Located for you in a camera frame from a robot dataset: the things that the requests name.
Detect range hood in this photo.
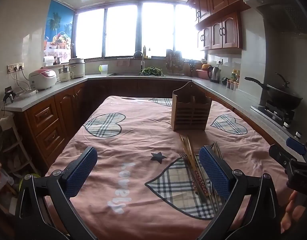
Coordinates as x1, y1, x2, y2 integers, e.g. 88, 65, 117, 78
242, 0, 307, 38

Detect small white electric pot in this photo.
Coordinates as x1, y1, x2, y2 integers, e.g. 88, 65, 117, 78
58, 65, 75, 82

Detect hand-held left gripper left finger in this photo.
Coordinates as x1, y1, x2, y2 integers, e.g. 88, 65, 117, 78
15, 146, 99, 240

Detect person's right hand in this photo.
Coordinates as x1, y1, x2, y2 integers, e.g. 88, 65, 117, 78
280, 189, 305, 233

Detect grey stone countertop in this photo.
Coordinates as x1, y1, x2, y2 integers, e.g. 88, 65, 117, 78
4, 73, 307, 162

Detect pink and white rice cooker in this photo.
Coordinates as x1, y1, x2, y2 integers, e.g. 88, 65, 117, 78
28, 68, 58, 91

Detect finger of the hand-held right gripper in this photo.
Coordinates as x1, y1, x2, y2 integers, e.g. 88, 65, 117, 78
286, 137, 307, 157
269, 144, 297, 173

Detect kitchen sink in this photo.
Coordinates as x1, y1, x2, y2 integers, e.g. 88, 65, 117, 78
106, 72, 167, 78

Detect steel electric kettle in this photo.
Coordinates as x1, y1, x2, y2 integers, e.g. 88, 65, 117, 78
207, 65, 222, 84

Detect kitchen window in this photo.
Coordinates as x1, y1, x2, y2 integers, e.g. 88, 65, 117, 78
75, 2, 207, 60

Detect wooden upper cabinets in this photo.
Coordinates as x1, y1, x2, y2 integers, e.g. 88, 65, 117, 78
188, 0, 282, 51

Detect wooden shelf rack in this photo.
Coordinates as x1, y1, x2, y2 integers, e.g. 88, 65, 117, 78
0, 110, 37, 207

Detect wooden utensil holder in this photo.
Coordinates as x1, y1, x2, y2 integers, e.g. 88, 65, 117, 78
170, 81, 212, 132

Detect wooden cabinets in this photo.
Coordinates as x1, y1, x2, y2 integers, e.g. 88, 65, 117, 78
188, 0, 282, 51
5, 78, 277, 176

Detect metal fork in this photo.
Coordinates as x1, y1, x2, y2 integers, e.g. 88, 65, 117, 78
180, 153, 216, 204

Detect tropical fruit wall poster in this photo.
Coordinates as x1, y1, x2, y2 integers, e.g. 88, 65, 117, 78
44, 0, 75, 57

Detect metal dish rack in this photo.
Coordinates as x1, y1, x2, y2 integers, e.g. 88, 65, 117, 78
165, 50, 184, 76

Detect black clamp device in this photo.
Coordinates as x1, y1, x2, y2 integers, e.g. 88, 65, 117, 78
3, 86, 17, 103

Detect gas stove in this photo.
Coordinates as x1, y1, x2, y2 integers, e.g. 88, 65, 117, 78
250, 99, 302, 138

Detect large white cooker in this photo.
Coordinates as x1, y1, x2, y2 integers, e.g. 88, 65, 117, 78
68, 58, 85, 79

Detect wooden lower cabinets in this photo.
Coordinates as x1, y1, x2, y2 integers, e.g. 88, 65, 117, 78
5, 78, 277, 176

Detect chrome sink faucet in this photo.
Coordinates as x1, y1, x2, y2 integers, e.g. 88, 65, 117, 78
133, 50, 145, 74

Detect brown wooden chopstick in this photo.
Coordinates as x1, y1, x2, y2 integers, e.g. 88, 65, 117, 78
186, 135, 211, 202
179, 134, 206, 202

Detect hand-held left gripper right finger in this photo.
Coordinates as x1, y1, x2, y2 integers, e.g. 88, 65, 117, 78
198, 145, 279, 240

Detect black wok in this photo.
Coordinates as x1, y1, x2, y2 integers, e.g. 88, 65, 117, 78
244, 72, 304, 110

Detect pink plaid-heart tablecloth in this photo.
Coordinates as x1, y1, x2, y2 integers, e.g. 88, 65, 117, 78
45, 95, 292, 240

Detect pink plastic basin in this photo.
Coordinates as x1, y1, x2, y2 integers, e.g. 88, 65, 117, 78
195, 68, 210, 79

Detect wall power strip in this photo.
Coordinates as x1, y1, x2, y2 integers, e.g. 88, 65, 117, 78
7, 62, 24, 74

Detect green leafy vegetables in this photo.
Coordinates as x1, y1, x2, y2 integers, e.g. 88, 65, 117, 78
140, 66, 164, 76

